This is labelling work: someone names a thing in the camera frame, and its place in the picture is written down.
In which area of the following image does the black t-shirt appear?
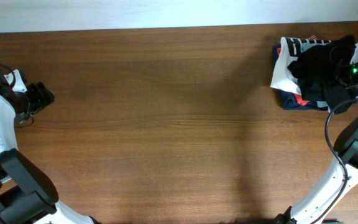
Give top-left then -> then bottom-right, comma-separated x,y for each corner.
287,35 -> 358,109

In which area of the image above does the white garment in pile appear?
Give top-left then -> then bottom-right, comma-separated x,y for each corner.
270,35 -> 358,101

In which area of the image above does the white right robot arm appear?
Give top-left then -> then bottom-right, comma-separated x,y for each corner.
273,98 -> 358,224

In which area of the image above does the navy red garment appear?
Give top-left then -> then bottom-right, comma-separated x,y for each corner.
270,35 -> 330,111

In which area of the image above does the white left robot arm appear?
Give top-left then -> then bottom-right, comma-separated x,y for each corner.
0,64 -> 97,224

